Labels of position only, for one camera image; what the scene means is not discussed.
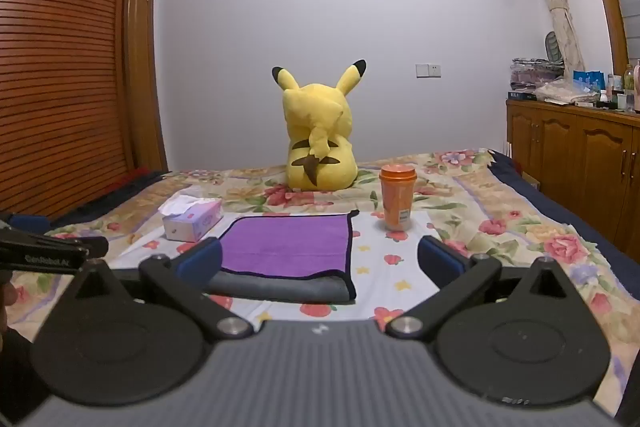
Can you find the green bottle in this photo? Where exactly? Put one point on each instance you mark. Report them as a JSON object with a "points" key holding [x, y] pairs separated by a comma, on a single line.
{"points": [[629, 79]]}

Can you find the pink bottle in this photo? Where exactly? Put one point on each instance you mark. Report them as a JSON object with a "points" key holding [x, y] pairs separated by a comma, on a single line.
{"points": [[637, 84]]}

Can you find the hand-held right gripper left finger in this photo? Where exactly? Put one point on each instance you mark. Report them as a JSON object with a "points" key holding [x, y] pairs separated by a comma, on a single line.
{"points": [[202, 259]]}

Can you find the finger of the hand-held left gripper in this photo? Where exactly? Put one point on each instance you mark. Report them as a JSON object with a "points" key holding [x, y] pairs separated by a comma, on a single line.
{"points": [[30, 223]]}

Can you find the wooden cabinet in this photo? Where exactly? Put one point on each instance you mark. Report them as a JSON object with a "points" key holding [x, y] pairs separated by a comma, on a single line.
{"points": [[575, 147]]}

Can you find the orange plastic cup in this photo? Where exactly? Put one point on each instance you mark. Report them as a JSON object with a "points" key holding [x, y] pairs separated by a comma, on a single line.
{"points": [[397, 199]]}

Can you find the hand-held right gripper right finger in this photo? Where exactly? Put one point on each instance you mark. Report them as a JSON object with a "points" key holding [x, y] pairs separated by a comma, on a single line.
{"points": [[440, 257]]}

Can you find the wrapped beige cloth package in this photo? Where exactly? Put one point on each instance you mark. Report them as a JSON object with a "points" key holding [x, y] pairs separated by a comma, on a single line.
{"points": [[565, 92]]}

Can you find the wooden door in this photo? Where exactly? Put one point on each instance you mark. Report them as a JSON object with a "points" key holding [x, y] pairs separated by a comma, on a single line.
{"points": [[142, 57]]}

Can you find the purple tissue box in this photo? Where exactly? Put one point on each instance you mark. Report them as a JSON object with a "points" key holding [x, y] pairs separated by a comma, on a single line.
{"points": [[192, 219]]}

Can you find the dark blue bed cover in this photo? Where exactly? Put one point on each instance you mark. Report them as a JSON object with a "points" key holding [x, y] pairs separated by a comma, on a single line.
{"points": [[560, 212]]}

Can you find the blue box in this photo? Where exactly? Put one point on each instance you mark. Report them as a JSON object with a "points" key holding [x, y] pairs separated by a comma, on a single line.
{"points": [[589, 82]]}

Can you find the small white bottle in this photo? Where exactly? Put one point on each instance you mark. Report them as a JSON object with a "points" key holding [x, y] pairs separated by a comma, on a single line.
{"points": [[604, 98]]}

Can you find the yellow plush toy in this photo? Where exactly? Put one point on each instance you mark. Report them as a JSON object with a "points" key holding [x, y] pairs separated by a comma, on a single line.
{"points": [[320, 132]]}

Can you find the floral bed sheet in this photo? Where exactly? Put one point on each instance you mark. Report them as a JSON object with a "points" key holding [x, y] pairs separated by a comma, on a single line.
{"points": [[500, 217]]}

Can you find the wooden louvred wardrobe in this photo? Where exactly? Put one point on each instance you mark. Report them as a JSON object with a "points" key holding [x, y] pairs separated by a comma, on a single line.
{"points": [[60, 57]]}

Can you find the stack of folded cloths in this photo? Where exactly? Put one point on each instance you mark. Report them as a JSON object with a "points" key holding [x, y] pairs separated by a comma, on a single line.
{"points": [[535, 74]]}

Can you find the white wall switch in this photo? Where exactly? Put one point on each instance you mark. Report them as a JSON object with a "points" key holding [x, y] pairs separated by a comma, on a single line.
{"points": [[428, 70]]}

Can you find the purple and grey towel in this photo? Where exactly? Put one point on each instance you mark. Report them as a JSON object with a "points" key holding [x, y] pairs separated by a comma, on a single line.
{"points": [[285, 242]]}

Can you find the green small fan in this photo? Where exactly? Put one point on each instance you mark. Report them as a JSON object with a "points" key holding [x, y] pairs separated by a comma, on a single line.
{"points": [[553, 47]]}

